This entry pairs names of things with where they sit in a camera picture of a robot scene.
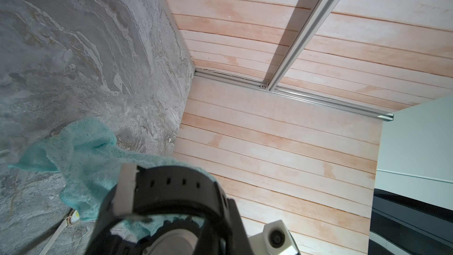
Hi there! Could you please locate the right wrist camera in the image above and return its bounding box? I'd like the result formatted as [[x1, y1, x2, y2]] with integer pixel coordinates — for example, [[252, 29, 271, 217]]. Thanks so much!
[[248, 220, 301, 255]]

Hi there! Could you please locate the teal microfiber cloth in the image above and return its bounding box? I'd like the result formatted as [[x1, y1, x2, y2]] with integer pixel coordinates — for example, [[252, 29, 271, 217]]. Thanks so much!
[[8, 116, 217, 240]]

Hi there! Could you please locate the aluminium wall frame rail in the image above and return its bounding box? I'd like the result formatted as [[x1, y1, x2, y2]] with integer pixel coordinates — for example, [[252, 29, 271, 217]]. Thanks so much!
[[195, 0, 394, 122]]

